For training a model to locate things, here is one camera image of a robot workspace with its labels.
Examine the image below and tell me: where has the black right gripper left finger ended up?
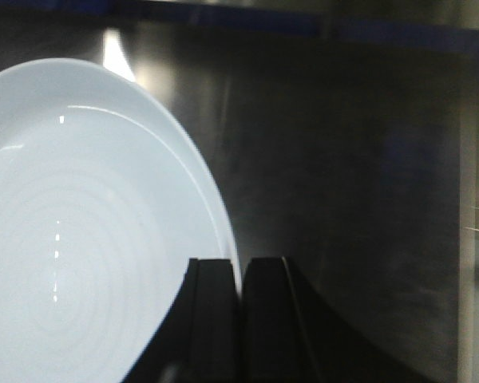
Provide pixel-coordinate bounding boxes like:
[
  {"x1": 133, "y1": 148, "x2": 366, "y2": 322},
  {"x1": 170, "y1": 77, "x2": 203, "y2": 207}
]
[{"x1": 124, "y1": 259, "x2": 240, "y2": 382}]

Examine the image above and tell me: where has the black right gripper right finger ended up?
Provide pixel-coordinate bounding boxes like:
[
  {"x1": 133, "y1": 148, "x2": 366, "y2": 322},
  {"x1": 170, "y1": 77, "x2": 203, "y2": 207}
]
[{"x1": 242, "y1": 258, "x2": 427, "y2": 382}]

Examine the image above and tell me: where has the light blue plate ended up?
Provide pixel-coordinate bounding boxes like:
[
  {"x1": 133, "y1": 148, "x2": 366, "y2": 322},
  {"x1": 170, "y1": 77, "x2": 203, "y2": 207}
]
[{"x1": 0, "y1": 58, "x2": 241, "y2": 382}]

